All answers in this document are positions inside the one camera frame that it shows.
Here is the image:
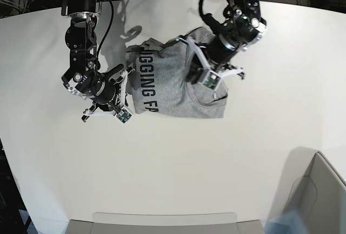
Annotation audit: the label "grey tray at bottom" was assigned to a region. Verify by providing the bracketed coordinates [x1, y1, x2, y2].
[66, 212, 264, 233]

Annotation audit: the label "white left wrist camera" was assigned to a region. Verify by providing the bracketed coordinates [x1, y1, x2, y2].
[201, 70, 222, 91]

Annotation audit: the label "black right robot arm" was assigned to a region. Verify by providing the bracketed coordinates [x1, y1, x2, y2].
[61, 0, 134, 124]

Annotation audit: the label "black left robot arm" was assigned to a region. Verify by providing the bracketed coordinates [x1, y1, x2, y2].
[176, 0, 267, 90]

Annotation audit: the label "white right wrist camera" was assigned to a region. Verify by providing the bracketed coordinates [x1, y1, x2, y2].
[115, 106, 132, 124]

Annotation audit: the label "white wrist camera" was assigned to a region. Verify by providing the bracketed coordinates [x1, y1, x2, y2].
[115, 106, 132, 124]
[201, 70, 222, 91]

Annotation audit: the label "grey bin at right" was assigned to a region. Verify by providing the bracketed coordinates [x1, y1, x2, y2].
[282, 152, 345, 233]

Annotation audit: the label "grey T-shirt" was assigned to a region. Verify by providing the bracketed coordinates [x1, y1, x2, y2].
[125, 38, 228, 118]

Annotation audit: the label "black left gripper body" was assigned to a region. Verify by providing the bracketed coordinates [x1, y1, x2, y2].
[176, 35, 245, 79]

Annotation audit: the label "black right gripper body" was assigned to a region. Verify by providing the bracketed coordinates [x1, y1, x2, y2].
[81, 65, 135, 122]

